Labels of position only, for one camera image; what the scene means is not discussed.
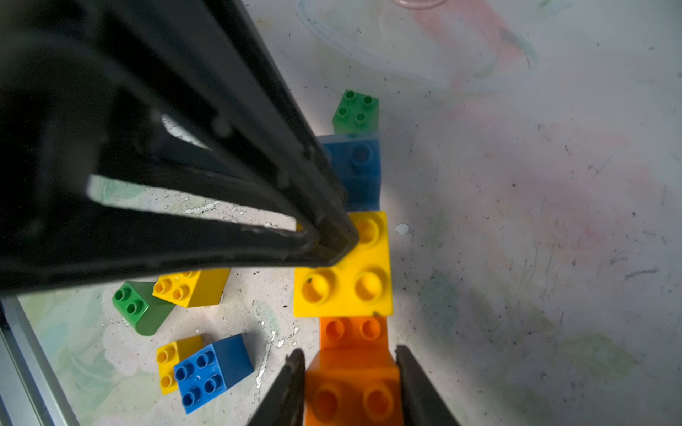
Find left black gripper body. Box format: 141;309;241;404
1;1;165;224

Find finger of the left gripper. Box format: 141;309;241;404
79;0;361;267
0;153;321;296

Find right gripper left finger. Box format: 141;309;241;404
248;349;305;426

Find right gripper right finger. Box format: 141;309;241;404
396;345;460;426

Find small orange lego brick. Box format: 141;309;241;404
304;349;404;425

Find yellow lego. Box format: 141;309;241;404
293;211;394;318
156;335;204;395
153;268;231;308

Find long orange lego brick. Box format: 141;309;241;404
320;316;388;350

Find small blue lego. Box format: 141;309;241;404
174;335;254;415
318;132;382;212

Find small green lego bottom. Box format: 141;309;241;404
112;282;176;337

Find small green lego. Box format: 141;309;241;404
332;90;380;134
112;282;176;337

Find yellow lego bottom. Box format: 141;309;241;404
156;335;204;395

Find small green lego top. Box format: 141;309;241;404
332;90;380;134

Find pink pen cup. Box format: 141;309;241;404
392;0;447;10

